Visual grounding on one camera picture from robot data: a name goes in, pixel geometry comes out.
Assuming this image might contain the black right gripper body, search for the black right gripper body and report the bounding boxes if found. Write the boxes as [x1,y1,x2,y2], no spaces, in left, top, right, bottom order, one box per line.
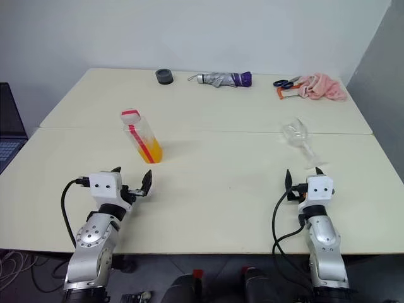
[287,184,309,203]

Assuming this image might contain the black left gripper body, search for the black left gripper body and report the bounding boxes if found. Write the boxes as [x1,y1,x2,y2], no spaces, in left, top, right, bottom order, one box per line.
[121,186,143,205]

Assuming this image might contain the clear plastic bottle orange label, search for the clear plastic bottle orange label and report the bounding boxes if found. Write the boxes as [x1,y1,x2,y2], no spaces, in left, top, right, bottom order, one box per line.
[122,115,164,165]

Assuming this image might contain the clear wine glass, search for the clear wine glass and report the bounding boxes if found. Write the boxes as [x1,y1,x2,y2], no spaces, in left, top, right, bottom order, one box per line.
[282,117,329,170]

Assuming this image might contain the white red bottle cap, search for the white red bottle cap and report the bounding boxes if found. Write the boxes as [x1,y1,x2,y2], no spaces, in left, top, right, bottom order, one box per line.
[121,108,141,126]

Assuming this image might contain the pink cloth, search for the pink cloth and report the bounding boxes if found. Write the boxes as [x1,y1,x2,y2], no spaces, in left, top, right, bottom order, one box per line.
[298,72,348,102]

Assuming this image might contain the caster wheel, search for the caster wheel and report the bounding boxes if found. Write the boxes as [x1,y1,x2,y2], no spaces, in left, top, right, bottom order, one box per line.
[121,292,153,303]

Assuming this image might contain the dark grey tape roll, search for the dark grey tape roll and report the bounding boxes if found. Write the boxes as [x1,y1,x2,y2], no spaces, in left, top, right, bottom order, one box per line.
[155,68,174,85]

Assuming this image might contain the dark laptop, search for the dark laptop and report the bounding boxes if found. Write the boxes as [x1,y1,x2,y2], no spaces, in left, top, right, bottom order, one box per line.
[0,82,29,174]

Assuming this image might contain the folded silver purple umbrella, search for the folded silver purple umbrella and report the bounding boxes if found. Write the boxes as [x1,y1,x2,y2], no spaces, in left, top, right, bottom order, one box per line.
[187,71,253,88]

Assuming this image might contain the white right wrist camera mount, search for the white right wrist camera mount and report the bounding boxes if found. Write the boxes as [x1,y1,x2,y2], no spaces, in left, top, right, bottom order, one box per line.
[298,175,335,211]

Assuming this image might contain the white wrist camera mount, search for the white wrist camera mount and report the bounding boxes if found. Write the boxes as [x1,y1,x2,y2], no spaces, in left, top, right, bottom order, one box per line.
[298,175,335,211]
[89,172,133,218]

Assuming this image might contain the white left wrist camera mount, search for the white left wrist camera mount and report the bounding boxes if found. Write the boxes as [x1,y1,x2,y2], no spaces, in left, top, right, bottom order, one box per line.
[89,172,133,218]

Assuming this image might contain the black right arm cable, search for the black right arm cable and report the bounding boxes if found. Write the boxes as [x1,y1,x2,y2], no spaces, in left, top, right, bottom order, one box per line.
[271,185,315,287]

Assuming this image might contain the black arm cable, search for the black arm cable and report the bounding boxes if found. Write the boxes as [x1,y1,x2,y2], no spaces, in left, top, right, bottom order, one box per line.
[271,185,315,287]
[61,176,92,249]

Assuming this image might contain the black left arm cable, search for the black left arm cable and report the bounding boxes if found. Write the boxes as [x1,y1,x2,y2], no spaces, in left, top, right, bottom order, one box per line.
[61,176,92,249]

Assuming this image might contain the orange frame tool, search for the orange frame tool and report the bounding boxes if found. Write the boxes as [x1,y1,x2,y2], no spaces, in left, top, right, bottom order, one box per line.
[276,85,304,101]

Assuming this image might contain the blue handled scissors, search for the blue handled scissors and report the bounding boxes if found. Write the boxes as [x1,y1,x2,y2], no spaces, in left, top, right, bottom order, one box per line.
[273,75,303,89]

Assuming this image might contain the white floor cable bundle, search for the white floor cable bundle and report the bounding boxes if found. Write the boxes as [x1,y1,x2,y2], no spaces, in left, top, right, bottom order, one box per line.
[0,249,36,285]

